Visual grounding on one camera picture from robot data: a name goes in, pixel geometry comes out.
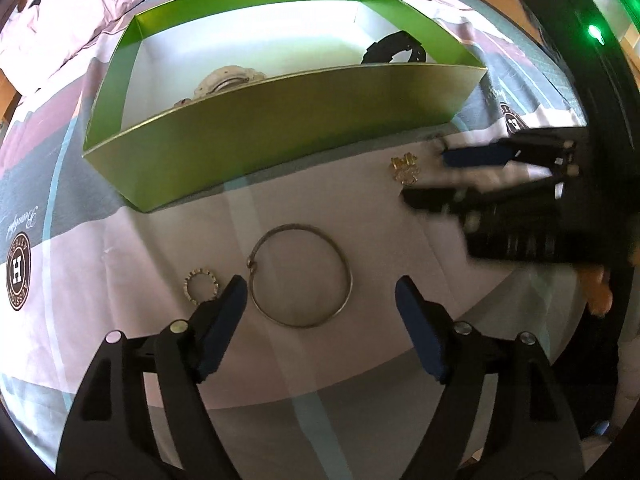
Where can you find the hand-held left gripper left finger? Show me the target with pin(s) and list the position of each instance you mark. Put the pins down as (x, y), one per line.
(220, 325)

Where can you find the green cardboard box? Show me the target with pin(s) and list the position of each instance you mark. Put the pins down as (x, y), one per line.
(280, 125)

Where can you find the silver metal bangle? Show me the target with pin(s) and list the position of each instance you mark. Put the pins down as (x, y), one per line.
(345, 272)

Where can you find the black wristwatch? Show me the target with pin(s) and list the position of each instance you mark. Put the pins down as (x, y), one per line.
(395, 46)

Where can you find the person's right hand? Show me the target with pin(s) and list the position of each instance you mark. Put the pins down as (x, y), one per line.
(597, 290)

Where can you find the teal quilted mattress cover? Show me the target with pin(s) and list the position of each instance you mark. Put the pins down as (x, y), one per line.
(500, 15)

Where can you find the gold brooch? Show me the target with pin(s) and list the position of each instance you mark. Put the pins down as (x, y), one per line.
(405, 170)

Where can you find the cream white wristwatch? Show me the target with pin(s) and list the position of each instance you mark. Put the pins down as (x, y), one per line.
(225, 82)

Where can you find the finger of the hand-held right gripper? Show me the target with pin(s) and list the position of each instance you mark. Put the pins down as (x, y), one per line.
(450, 199)
(480, 156)

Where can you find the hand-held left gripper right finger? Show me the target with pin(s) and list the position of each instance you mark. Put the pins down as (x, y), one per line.
(422, 330)

